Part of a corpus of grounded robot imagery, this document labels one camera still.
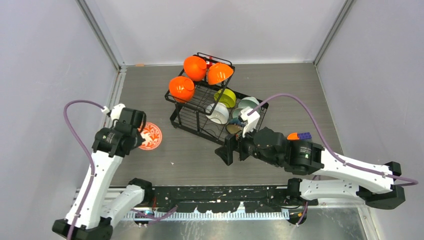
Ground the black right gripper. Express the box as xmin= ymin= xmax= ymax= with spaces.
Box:
xmin=214 ymin=119 xmax=282 ymax=167

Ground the white bowl red floral pattern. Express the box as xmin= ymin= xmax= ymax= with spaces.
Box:
xmin=138 ymin=122 xmax=163 ymax=151

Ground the celadon bowl with flower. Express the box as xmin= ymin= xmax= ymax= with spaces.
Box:
xmin=232 ymin=107 xmax=245 ymax=119

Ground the grey building block plate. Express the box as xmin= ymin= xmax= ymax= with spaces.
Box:
xmin=297 ymin=132 xmax=312 ymax=140

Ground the white ribbed bowl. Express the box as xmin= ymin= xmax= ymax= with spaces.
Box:
xmin=205 ymin=102 xmax=230 ymax=125

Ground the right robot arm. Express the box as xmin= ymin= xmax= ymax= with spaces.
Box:
xmin=214 ymin=127 xmax=406 ymax=210

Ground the dark blue glazed bowl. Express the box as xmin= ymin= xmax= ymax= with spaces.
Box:
xmin=225 ymin=117 xmax=245 ymax=134

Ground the orange curved block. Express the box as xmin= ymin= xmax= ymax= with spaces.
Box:
xmin=287 ymin=132 xmax=300 ymax=141

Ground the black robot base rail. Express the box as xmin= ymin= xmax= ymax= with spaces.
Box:
xmin=137 ymin=185 xmax=305 ymax=213

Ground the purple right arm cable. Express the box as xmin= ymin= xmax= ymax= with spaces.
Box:
xmin=247 ymin=93 xmax=420 ymax=226

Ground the yellow-green bowl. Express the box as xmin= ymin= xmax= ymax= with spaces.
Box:
xmin=213 ymin=88 xmax=237 ymax=108

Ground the orange bowl front left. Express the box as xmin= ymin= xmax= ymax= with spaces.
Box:
xmin=168 ymin=76 xmax=195 ymax=103

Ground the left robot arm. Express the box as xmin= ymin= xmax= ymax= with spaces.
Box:
xmin=52 ymin=105 xmax=154 ymax=240

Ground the mint textured bowl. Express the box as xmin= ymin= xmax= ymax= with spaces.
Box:
xmin=237 ymin=96 xmax=260 ymax=109

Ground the orange bowl back left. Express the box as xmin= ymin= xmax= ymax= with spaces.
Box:
xmin=183 ymin=55 xmax=207 ymax=82

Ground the red box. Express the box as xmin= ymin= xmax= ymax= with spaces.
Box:
xmin=206 ymin=61 xmax=213 ymax=69

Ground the black wire dish rack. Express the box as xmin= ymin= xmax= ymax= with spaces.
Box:
xmin=164 ymin=52 xmax=250 ymax=145

